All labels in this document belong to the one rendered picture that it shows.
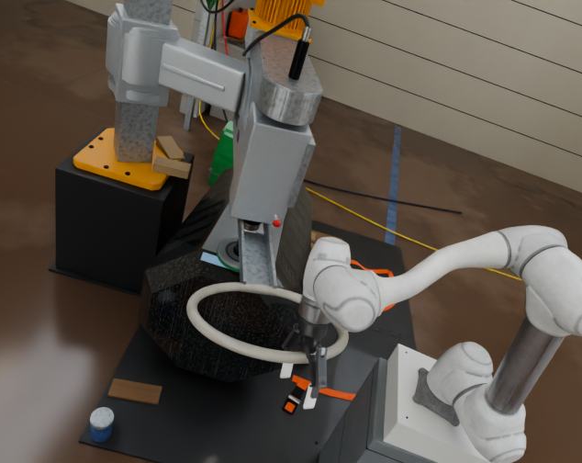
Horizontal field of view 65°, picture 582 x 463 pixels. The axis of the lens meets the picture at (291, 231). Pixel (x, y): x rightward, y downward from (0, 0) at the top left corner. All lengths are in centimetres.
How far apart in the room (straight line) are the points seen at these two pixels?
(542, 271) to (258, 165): 100
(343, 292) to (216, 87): 163
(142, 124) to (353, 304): 198
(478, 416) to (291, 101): 116
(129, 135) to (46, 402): 141
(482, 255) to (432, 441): 77
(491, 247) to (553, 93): 629
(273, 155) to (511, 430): 117
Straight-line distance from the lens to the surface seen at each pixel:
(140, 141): 274
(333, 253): 108
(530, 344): 138
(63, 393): 265
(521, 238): 132
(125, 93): 257
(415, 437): 179
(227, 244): 210
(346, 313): 93
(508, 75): 730
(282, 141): 168
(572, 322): 123
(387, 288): 102
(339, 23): 709
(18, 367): 276
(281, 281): 217
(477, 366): 172
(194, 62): 241
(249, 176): 174
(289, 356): 120
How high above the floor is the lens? 221
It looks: 34 degrees down
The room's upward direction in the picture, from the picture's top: 20 degrees clockwise
